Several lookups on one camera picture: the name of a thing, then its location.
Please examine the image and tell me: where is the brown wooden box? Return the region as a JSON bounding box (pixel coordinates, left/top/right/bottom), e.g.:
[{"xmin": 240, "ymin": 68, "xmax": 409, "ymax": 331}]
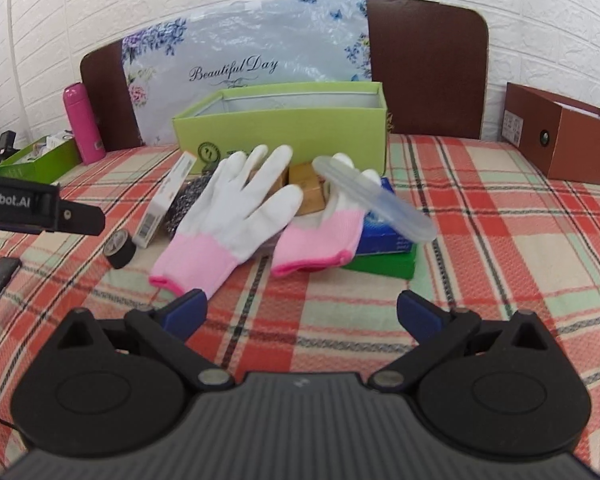
[{"xmin": 500, "ymin": 82, "xmax": 600, "ymax": 189}]

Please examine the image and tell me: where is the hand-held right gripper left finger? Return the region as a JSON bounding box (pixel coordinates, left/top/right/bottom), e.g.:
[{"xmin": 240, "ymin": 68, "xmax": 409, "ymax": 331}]
[{"xmin": 55, "ymin": 288, "xmax": 236, "ymax": 392}]

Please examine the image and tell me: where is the pink thermos bottle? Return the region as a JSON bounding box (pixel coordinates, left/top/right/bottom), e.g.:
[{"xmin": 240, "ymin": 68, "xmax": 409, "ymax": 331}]
[{"xmin": 62, "ymin": 82, "xmax": 107, "ymax": 165}]

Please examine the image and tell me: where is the large light green box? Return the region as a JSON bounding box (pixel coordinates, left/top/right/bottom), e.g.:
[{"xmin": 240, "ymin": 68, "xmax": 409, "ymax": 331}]
[{"xmin": 172, "ymin": 81, "xmax": 390, "ymax": 177}]

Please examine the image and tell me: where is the long white carton box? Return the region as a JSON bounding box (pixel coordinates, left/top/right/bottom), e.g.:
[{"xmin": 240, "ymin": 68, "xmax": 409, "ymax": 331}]
[{"xmin": 132, "ymin": 152, "xmax": 199, "ymax": 250}]

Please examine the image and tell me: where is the blue carton box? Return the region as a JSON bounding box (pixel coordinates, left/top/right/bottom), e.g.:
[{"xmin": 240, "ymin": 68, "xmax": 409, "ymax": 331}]
[{"xmin": 354, "ymin": 177, "xmax": 417, "ymax": 257}]

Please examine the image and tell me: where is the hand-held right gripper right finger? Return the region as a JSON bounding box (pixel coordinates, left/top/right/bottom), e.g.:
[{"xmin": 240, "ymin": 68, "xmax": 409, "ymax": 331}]
[{"xmin": 367, "ymin": 290, "xmax": 551, "ymax": 392}]

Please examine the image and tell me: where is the brown headboard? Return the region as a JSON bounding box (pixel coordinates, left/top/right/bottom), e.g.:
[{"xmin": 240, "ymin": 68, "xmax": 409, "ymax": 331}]
[{"xmin": 80, "ymin": 0, "xmax": 490, "ymax": 152}]

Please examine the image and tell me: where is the green tray box with clutter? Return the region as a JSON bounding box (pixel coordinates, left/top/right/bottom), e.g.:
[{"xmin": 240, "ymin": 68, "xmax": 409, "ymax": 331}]
[{"xmin": 0, "ymin": 132, "xmax": 84, "ymax": 187}]

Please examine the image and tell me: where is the black tape roll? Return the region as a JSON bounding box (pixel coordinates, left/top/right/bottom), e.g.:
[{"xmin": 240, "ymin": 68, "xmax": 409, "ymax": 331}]
[{"xmin": 103, "ymin": 230, "xmax": 137, "ymax": 270}]

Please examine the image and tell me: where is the floral printed plastic bag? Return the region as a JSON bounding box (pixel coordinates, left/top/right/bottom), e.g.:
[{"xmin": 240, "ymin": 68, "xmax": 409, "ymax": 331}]
[{"xmin": 121, "ymin": 0, "xmax": 371, "ymax": 147}]

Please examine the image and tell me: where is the red plaid blanket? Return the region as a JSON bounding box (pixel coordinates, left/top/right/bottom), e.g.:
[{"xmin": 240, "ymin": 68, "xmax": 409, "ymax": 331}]
[{"xmin": 0, "ymin": 132, "xmax": 600, "ymax": 463}]

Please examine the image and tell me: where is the small green carton box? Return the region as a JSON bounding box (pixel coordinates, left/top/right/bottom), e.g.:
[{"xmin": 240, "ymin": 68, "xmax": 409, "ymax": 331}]
[{"xmin": 339, "ymin": 250, "xmax": 419, "ymax": 281}]

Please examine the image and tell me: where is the shiny gold small box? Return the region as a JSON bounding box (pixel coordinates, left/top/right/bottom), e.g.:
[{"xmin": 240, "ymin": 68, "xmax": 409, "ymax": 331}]
[{"xmin": 287, "ymin": 162, "xmax": 331, "ymax": 217}]

